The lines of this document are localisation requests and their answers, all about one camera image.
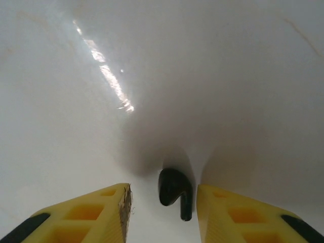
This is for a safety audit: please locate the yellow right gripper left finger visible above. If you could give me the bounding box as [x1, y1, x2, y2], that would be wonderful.
[0, 182, 134, 243]

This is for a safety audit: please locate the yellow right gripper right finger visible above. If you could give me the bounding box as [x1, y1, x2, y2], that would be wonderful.
[196, 184, 324, 243]

